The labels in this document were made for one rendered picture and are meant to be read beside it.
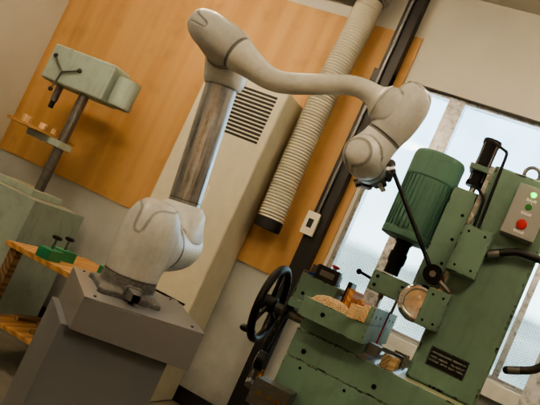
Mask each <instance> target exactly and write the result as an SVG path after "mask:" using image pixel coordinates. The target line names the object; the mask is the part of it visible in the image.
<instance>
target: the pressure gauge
mask: <svg viewBox="0 0 540 405"><path fill-rule="evenodd" d="M269 359H270V354H268V353H266V352H264V351H262V350H260V351H259V352H258V354H257V355H256V356H255V358H254V361H253V363H252V369H255V370H257V371H259V373H258V375H257V376H261V377H263V375H264V372H265V370H264V369H265V368H266V366H267V364H268V362H269Z"/></svg>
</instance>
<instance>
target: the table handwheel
mask: <svg viewBox="0 0 540 405"><path fill-rule="evenodd" d="M277 279H278V280H277ZM283 279H284V285H283V288H282V291H281V294H280V298H277V297H276V294H277V292H278V290H279V287H280V284H281V282H282V280H283ZM276 280H277V282H276ZM275 282H276V286H275V288H274V289H273V291H272V295H270V294H268V292H269V290H270V288H271V287H272V286H273V284H274V283H275ZM291 283H292V271H291V269H290V268H289V267H288V266H286V265H283V266H280V267H278V268H277V269H275V270H274V271H273V272H272V274H271V275H270V276H269V277H268V278H267V280H266V281H265V282H264V284H263V286H262V288H261V289H260V291H259V293H258V295H257V297H256V299H255V301H254V304H253V306H252V309H251V312H250V314H249V318H248V321H247V338H248V340H249V341H250V342H259V341H260V340H262V339H263V338H264V337H265V336H266V335H267V334H268V333H269V331H270V330H271V329H272V327H273V326H274V324H275V322H276V320H277V318H278V317H279V315H280V312H281V310H283V308H284V305H285V302H286V301H287V298H288V294H289V291H290V288H291ZM260 308H261V310H260ZM265 312H267V313H269V314H270V318H269V319H268V321H267V323H266V324H265V325H264V327H263V328H262V329H261V330H260V331H259V332H258V333H256V334H255V327H256V321H257V320H258V319H259V318H260V317H261V316H262V315H263V314H264V313H265ZM286 317H287V318H288V319H290V320H292V321H295V322H296V323H298V324H301V322H302V319H303V317H302V316H301V315H299V314H297V311H296V310H294V309H290V311H288V314H287V316H286Z"/></svg>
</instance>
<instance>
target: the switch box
mask: <svg viewBox="0 0 540 405"><path fill-rule="evenodd" d="M532 192H535V193H537V195H538V197H537V198H531V197H530V194H531V193H532ZM527 198H530V199H533V200H535V201H537V203H536V204H535V203H532V202H529V201H526V199H527ZM527 203H529V204H531V205H532V206H533V210H532V211H526V210H525V205H526V204H527ZM521 211H525V212H528V213H530V214H532V215H531V216H530V217H529V216H528V215H524V214H522V213H521ZM519 219H524V220H525V221H526V222H527V226H526V228H524V229H519V228H518V227H517V225H516V223H517V221H518V220H519ZM514 228H516V229H518V230H520V231H524V233H523V234H520V233H518V232H516V231H514V230H513V229H514ZM539 228H540V190H539V189H538V188H535V187H532V186H529V185H526V184H524V183H520V184H519V187H518V189H517V192H516V194H515V195H514V198H513V201H512V203H511V205H510V207H509V210H508V212H507V215H506V217H505V220H504V222H503V224H502V226H501V229H500V233H501V234H503V235H506V236H508V237H510V238H513V239H516V240H518V241H521V242H523V243H526V244H529V245H532V243H533V242H534V239H535V237H536V235H537V233H538V229H539Z"/></svg>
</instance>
